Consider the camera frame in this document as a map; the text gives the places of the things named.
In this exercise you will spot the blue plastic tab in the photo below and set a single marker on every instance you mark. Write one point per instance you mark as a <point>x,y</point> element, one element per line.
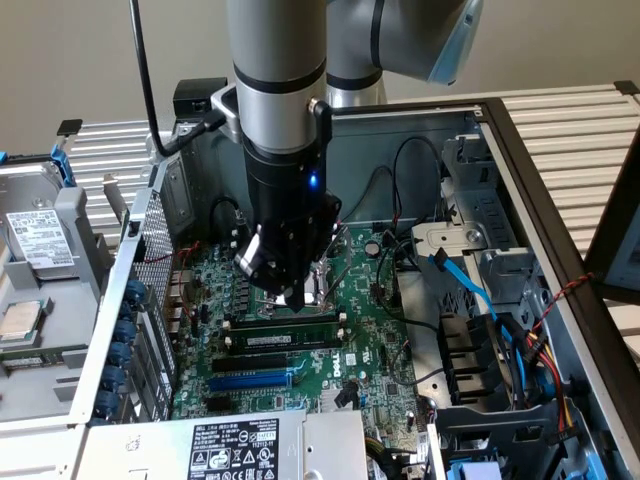
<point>472,471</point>

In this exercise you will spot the grey parts rack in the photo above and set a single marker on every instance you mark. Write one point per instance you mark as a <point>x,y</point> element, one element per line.
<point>75,300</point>

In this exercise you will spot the silver power supply unit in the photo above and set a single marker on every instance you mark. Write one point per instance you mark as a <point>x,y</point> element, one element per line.
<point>150,450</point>

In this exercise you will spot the blue card retention clip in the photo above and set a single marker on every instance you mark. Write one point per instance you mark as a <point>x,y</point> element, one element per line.
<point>121,353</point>
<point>127,332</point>
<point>116,377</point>
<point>107,403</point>
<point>135,291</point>

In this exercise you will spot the silver CPU chip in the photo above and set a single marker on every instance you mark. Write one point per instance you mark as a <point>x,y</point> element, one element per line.
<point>20,320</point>

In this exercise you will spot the blue expansion slot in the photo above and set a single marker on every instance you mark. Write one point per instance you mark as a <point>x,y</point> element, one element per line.
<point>250,382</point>

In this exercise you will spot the CPU socket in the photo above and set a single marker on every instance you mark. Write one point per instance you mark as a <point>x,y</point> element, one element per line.
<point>317,290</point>

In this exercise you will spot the long black expansion slot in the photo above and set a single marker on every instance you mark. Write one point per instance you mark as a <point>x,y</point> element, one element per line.
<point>250,362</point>

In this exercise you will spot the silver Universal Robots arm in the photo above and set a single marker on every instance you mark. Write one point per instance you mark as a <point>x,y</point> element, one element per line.
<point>280,50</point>

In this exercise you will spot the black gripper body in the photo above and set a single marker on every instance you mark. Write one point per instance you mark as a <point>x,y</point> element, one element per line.
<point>285,190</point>

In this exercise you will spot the small black box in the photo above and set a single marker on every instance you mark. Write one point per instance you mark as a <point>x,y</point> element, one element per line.
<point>195,92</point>

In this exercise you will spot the silver metal disk bay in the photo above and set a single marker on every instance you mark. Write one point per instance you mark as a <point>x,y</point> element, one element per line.
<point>480,210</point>

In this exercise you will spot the black table end cap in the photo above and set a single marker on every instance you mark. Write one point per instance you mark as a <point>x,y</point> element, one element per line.
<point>70,126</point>
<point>626,87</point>

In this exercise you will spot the black plastic disk bay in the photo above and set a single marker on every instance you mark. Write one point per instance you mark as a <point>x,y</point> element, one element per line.
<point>500,425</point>

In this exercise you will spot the round coin battery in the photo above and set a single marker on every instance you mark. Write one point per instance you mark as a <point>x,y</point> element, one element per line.
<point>371,247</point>

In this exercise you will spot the black framed panel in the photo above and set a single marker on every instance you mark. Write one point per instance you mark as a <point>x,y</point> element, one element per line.
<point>605,240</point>

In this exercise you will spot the silver hard disk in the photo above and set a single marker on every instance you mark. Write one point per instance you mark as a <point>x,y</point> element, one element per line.
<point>40,240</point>

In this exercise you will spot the blue plastic disk carrier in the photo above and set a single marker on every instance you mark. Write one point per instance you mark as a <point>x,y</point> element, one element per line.
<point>62,165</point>

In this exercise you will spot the short black expansion slot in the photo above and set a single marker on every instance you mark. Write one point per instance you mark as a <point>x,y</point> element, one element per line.
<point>218,405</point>

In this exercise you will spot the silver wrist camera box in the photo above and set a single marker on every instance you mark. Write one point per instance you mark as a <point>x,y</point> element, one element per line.
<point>225,115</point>

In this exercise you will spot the open black PC case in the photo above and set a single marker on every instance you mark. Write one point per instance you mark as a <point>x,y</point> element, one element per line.
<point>380,150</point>

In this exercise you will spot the green Dell motherboard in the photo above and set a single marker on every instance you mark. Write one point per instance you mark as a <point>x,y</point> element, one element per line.
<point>360,300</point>

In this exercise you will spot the silver finned heatsink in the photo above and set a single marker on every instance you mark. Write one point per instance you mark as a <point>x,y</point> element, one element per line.
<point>327,400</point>

